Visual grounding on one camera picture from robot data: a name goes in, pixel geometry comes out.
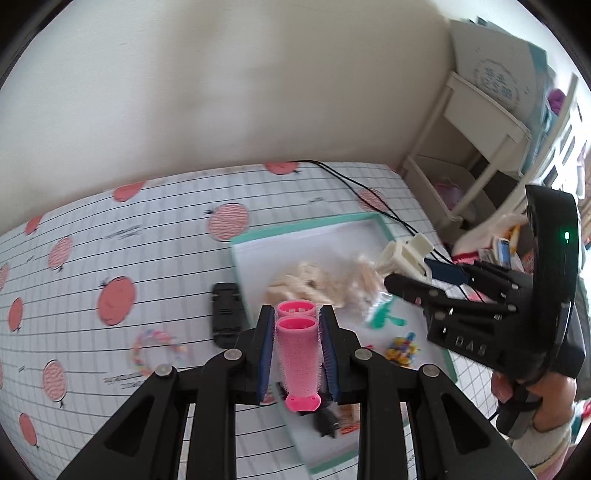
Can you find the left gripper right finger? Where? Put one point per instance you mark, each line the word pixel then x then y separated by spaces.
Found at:
pixel 405 410

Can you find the colourful block toy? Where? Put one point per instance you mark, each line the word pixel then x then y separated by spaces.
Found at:
pixel 403 350

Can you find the cream bedside shelf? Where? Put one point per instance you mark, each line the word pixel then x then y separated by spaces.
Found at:
pixel 492 131

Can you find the orange snack packet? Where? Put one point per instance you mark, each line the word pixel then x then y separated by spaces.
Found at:
pixel 349 418

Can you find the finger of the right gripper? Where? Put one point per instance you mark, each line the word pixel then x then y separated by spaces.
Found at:
pixel 413 291
pixel 447 273

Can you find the cream lace scrunchie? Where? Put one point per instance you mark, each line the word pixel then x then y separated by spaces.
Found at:
pixel 309 282

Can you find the smartphone on stand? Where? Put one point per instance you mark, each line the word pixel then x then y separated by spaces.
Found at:
pixel 502 252

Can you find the teal cardboard tray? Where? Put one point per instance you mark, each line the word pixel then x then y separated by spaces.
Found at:
pixel 331 261

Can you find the pomegranate grid bedsheet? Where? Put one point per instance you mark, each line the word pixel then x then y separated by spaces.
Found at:
pixel 92 287

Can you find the pink hair roller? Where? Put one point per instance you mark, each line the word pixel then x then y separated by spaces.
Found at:
pixel 299 347

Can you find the cream square hair clip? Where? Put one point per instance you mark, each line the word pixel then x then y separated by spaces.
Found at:
pixel 407 258

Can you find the green plastic hair clips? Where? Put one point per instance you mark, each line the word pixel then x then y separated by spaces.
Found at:
pixel 381 314

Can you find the black claw hair clip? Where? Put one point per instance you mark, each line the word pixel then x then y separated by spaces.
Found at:
pixel 324 421

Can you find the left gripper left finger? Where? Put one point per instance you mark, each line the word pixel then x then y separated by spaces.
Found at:
pixel 173 410

